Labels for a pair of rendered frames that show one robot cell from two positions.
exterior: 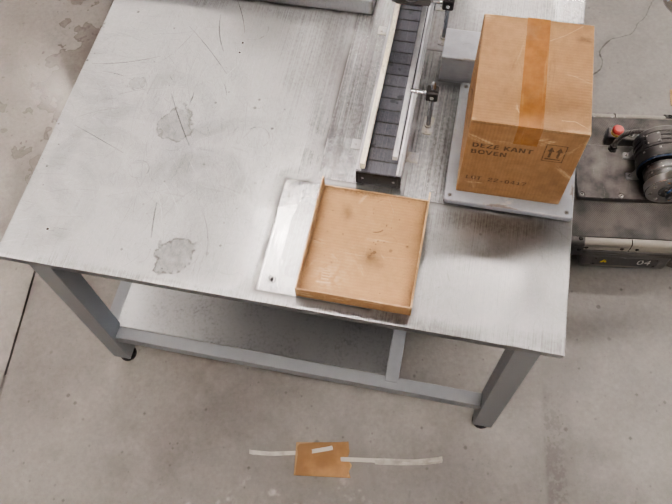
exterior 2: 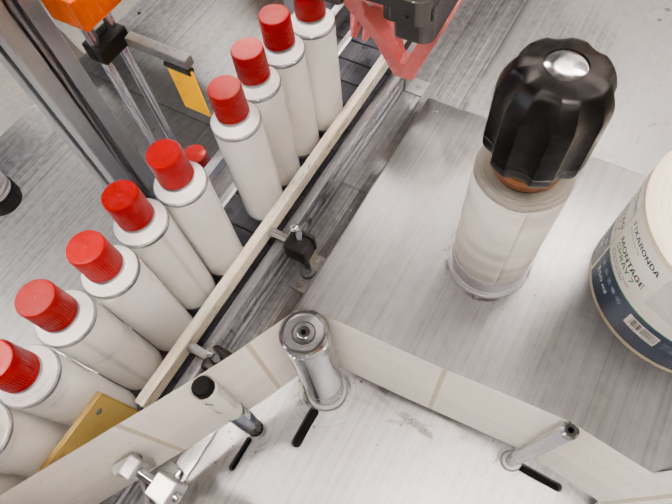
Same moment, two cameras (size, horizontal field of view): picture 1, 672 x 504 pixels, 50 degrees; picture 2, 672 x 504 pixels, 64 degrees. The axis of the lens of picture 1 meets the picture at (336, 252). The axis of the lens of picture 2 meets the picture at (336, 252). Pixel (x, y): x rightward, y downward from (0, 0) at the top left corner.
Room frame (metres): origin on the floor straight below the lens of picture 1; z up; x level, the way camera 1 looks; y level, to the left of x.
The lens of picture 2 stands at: (2.02, -0.09, 1.45)
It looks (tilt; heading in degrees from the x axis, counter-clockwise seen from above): 62 degrees down; 204
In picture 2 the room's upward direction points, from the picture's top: 10 degrees counter-clockwise
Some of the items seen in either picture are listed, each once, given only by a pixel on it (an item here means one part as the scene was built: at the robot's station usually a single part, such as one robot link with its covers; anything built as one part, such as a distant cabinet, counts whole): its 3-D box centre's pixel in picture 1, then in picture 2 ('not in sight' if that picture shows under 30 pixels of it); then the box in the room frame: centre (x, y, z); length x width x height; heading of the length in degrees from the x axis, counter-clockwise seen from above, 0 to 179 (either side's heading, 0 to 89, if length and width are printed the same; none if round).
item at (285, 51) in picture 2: not in sight; (289, 88); (1.60, -0.29, 0.98); 0.05 x 0.05 x 0.20
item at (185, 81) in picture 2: not in sight; (188, 88); (1.72, -0.34, 1.09); 0.03 x 0.01 x 0.06; 75
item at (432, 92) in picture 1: (422, 104); not in sight; (1.10, -0.23, 0.91); 0.07 x 0.03 x 0.16; 75
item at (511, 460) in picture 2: not in sight; (534, 448); (1.93, 0.02, 0.97); 0.02 x 0.02 x 0.19
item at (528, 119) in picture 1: (522, 111); not in sight; (1.01, -0.45, 0.99); 0.30 x 0.24 x 0.27; 166
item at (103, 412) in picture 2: not in sight; (87, 450); (2.03, -0.37, 0.94); 0.10 x 0.01 x 0.09; 165
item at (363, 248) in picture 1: (364, 243); not in sight; (0.77, -0.07, 0.85); 0.30 x 0.26 x 0.04; 165
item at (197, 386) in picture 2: not in sight; (233, 410); (1.97, -0.23, 0.97); 0.02 x 0.02 x 0.19
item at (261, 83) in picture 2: not in sight; (266, 119); (1.66, -0.31, 0.98); 0.05 x 0.05 x 0.20
